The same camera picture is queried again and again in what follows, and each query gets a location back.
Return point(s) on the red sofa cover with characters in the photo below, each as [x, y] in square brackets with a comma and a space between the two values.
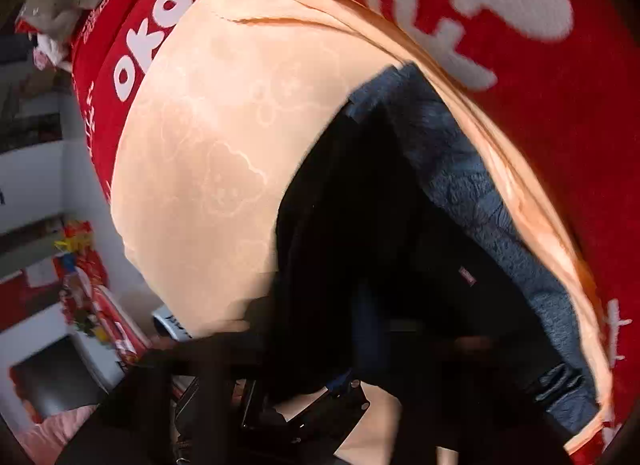
[561, 79]

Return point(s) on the peach seat cloth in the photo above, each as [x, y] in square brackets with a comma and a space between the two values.
[229, 95]

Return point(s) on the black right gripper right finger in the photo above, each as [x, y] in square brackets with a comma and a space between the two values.
[466, 370]

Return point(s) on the red decorated box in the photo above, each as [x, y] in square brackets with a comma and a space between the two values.
[87, 304]

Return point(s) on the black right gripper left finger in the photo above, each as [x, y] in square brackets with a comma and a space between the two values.
[132, 425]

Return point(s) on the black pants with grey trim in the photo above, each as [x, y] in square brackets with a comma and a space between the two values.
[392, 201]

